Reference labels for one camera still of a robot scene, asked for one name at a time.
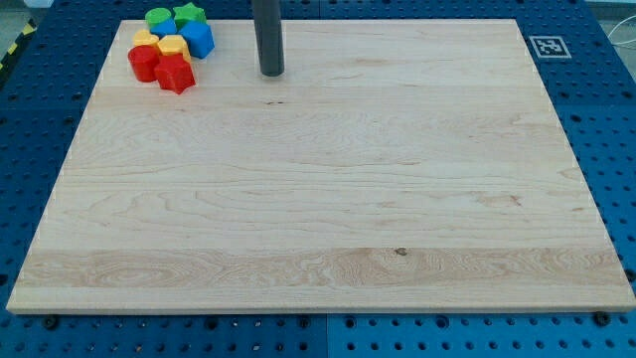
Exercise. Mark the small blue block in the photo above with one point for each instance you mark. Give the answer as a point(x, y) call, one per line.
point(165, 28)

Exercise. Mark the yellow heart block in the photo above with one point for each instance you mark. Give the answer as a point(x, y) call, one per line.
point(144, 37)

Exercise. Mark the black bolt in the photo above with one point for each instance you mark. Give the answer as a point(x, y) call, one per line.
point(601, 318)
point(50, 322)

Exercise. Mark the yellow hexagon block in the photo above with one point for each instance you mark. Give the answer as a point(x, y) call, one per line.
point(171, 45)

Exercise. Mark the black bolt left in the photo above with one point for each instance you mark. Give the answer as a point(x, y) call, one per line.
point(50, 322)

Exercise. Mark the green cylinder block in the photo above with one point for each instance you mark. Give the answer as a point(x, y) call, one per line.
point(156, 16)

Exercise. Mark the yellow black hazard tape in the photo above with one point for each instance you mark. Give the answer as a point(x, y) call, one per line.
point(19, 45)

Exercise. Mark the large wooden board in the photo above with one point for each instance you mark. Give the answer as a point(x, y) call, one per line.
point(413, 166)

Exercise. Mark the white fiducial marker tag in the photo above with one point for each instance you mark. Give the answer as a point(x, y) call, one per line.
point(550, 47)

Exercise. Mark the black bolt right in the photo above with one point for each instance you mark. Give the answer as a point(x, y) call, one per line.
point(601, 318)

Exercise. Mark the red star block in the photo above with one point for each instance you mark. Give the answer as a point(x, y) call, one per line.
point(174, 73)

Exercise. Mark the green star block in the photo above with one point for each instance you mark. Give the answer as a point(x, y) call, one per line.
point(188, 13)

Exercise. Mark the red cylinder block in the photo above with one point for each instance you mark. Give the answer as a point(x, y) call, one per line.
point(143, 60)

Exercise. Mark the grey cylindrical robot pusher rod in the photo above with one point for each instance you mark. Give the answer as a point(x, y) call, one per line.
point(268, 34)

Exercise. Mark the blue cube block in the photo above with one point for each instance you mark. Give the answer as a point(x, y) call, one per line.
point(199, 37)

